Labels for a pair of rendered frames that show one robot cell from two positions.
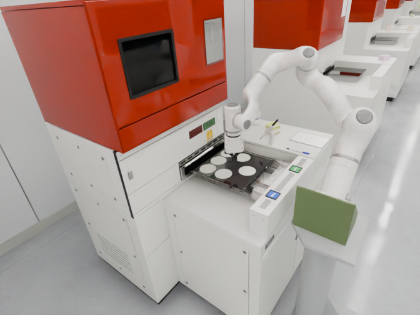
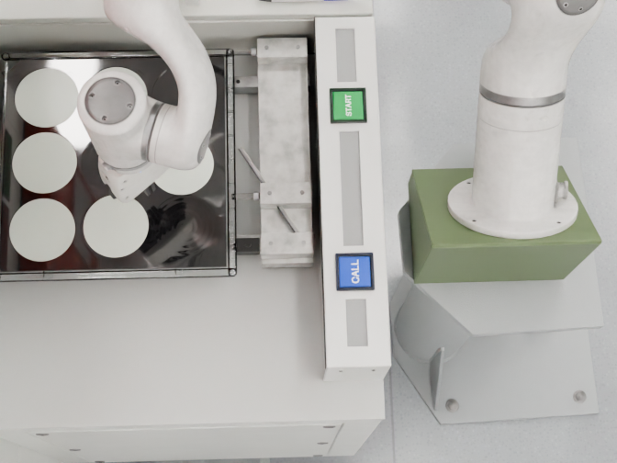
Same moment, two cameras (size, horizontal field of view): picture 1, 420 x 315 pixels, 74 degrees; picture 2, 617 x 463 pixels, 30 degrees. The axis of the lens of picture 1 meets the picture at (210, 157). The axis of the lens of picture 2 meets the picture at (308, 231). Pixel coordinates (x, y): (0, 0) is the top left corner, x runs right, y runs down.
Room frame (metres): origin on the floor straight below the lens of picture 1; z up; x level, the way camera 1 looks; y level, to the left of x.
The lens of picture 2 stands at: (0.81, 0.05, 2.60)
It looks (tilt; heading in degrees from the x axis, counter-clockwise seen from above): 75 degrees down; 314
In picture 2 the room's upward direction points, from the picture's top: 5 degrees clockwise
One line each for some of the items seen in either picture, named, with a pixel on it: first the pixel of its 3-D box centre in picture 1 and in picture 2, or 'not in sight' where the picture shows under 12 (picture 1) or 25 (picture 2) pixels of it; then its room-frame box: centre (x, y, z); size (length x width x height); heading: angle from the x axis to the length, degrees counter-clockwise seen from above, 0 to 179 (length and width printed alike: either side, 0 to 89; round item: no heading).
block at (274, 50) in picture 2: (287, 164); (282, 50); (1.39, -0.46, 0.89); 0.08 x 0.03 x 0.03; 50
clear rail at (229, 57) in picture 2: (259, 174); (230, 159); (1.31, -0.27, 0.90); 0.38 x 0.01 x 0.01; 140
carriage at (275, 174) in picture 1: (274, 182); (285, 154); (1.26, -0.35, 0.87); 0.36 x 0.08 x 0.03; 140
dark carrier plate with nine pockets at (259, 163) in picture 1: (232, 165); (114, 162); (1.42, -0.13, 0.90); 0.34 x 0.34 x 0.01; 50
